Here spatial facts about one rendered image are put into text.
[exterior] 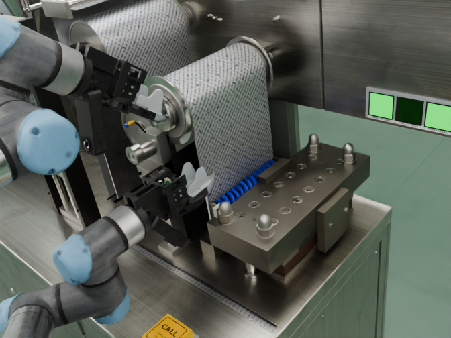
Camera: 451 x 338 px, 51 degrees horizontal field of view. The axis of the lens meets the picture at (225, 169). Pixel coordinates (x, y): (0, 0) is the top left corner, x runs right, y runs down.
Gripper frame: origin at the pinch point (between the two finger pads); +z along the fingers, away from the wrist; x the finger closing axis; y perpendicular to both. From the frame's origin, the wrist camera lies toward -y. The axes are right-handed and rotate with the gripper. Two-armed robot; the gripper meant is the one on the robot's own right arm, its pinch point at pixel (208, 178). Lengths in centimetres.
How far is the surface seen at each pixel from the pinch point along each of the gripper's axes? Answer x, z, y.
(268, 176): -6.3, 12.3, -4.3
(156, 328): -7.7, -26.1, -16.6
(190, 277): -1.4, -11.5, -19.0
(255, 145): -0.2, 15.7, 0.5
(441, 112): -36.3, 29.7, 10.5
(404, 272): -4, 103, -109
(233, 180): -0.2, 7.1, -4.5
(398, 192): 25, 159, -109
